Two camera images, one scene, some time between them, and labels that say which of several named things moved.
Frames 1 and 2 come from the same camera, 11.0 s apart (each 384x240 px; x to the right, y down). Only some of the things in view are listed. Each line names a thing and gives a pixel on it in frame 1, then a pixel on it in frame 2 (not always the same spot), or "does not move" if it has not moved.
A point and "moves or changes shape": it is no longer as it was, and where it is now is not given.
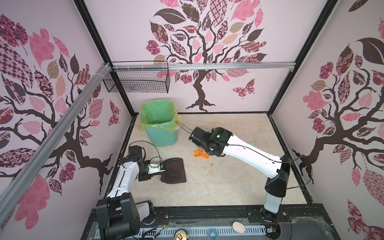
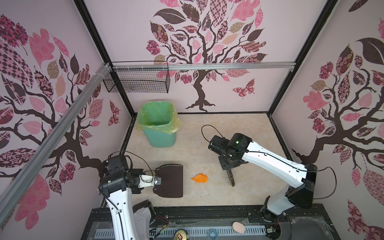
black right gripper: x=212 y=133 → x=226 y=167
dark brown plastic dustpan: x=174 y=171 moves or changes shape
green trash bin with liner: x=160 y=119 does not move
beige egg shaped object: x=239 y=227 does not move
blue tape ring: x=213 y=234 does not move
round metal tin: x=180 y=234 does not move
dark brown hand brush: x=185 y=127 → x=231 y=177
